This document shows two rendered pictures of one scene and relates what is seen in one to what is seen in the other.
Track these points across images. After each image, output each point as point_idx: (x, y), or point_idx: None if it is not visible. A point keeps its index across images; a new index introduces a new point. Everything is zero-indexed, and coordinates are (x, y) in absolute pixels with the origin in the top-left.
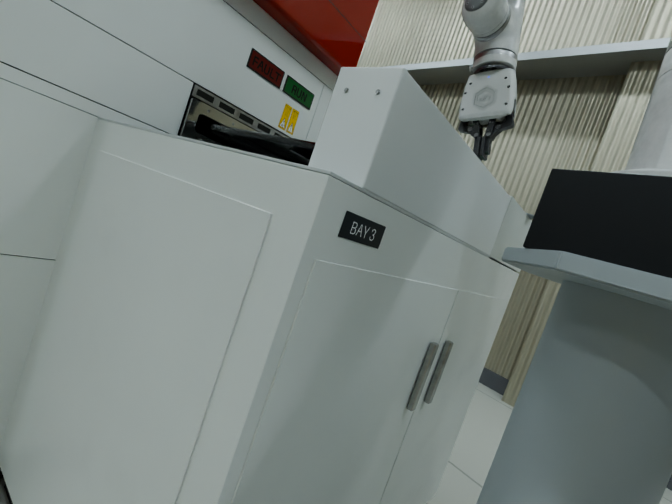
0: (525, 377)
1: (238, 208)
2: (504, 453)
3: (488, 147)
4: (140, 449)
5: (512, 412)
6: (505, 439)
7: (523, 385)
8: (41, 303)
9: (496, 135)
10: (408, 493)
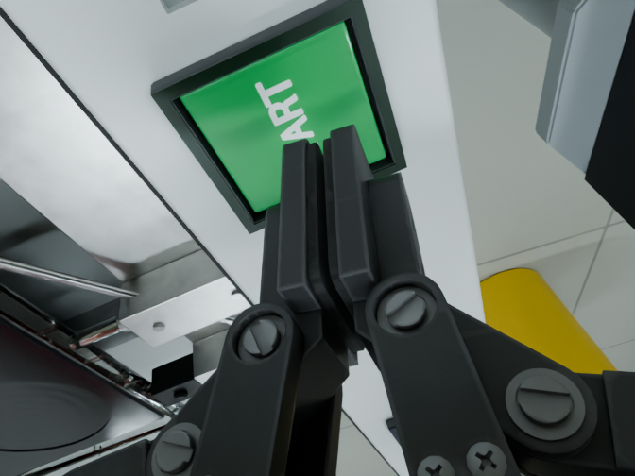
0: (536, 11)
1: None
2: (503, 3)
3: (419, 247)
4: None
5: (512, 0)
6: (503, 0)
7: (533, 16)
8: None
9: (487, 332)
10: None
